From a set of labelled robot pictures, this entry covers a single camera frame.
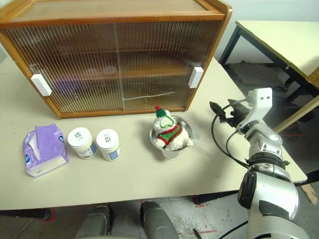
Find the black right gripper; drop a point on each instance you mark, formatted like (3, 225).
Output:
(238, 117)

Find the white plush toy striped sweater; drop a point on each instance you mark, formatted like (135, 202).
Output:
(172, 137)

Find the white lidded jar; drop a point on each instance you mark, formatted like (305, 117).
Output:
(107, 142)
(81, 139)

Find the ribbed glass sliding door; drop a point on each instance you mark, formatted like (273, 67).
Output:
(74, 62)
(162, 49)

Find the purple tissue pack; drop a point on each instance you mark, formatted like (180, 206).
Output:
(47, 147)

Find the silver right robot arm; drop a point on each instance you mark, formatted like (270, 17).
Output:
(271, 189)

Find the wooden cabinet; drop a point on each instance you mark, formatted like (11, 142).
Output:
(104, 10)

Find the wicker basket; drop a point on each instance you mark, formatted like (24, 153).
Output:
(314, 77)

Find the grey rounded robot leg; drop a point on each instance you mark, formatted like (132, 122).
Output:
(157, 221)
(96, 224)

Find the black table leg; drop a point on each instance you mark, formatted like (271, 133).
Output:
(25, 214)

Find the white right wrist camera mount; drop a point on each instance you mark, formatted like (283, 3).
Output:
(261, 99)

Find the cream side table black frame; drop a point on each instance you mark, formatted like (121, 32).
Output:
(274, 37)

